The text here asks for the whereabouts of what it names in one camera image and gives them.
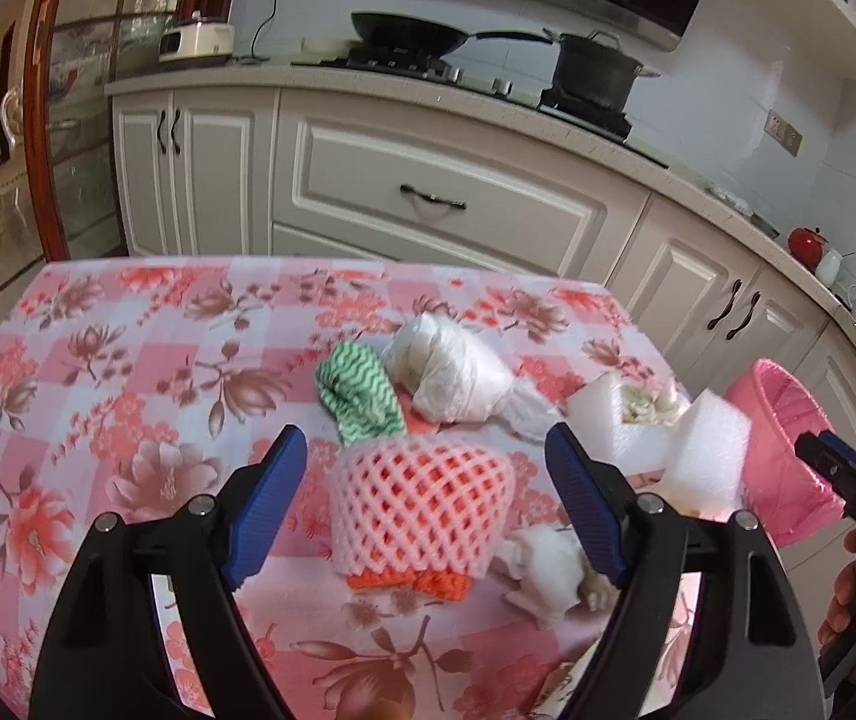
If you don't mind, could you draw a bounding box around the green striped cloth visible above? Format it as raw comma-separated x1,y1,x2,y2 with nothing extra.
315,341,408,443

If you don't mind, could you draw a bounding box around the red round pot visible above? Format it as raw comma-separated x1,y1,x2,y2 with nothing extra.
788,226,838,265

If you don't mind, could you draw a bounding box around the pink lined trash bin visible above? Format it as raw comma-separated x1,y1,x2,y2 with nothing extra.
723,358,849,548

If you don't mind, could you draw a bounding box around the dark cooking pot with lid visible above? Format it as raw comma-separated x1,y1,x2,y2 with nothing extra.
544,30,662,112

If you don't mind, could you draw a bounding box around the black power cable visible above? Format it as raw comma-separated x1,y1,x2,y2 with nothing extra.
237,0,283,65

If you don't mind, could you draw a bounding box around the pink floral tablecloth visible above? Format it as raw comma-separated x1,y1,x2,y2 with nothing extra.
0,255,707,720

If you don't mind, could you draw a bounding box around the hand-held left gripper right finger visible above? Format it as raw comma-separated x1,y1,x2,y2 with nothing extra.
544,422,827,720

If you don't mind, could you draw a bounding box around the black drawer handle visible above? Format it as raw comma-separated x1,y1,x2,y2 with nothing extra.
400,184,468,211

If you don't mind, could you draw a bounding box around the crumpled white tissue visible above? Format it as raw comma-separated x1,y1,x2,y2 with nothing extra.
499,525,616,625

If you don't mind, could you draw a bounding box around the white cabinet drawer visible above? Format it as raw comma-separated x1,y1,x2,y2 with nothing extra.
272,90,653,287

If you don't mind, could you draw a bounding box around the white foam block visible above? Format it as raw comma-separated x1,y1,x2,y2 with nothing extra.
660,388,753,522
567,371,680,466

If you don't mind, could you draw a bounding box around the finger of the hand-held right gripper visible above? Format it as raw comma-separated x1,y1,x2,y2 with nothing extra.
816,430,856,479
794,436,856,505

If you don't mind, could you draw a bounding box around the pink foam fruit net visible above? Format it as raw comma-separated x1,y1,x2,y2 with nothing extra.
327,431,517,582

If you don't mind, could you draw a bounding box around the orange knitted cloth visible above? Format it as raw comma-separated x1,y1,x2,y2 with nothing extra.
345,568,472,602

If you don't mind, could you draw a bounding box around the wooden glass sliding door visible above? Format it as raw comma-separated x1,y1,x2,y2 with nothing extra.
23,0,249,260

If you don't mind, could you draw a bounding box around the white ornate chair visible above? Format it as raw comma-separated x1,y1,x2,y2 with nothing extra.
0,86,31,256

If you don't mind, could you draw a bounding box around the beige double wall outlet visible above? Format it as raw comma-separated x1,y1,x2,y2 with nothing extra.
764,111,804,158

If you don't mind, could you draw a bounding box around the black gas stove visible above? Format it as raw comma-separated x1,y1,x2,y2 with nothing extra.
291,45,671,170

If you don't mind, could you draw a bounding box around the white crumpled plastic bag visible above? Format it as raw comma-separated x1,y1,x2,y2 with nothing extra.
384,313,560,440

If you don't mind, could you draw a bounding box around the cream rice cooker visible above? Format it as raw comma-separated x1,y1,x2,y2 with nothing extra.
158,13,236,65

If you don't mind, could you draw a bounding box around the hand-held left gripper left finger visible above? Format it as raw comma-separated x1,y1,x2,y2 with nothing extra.
32,424,309,720

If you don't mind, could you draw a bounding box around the black wok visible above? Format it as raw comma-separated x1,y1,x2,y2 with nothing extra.
351,11,555,61

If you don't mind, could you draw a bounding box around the narrow white cabinet door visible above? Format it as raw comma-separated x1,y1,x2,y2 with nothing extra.
113,90,175,256

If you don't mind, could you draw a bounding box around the crumpled white paper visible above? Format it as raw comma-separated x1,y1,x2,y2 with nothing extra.
619,379,692,432

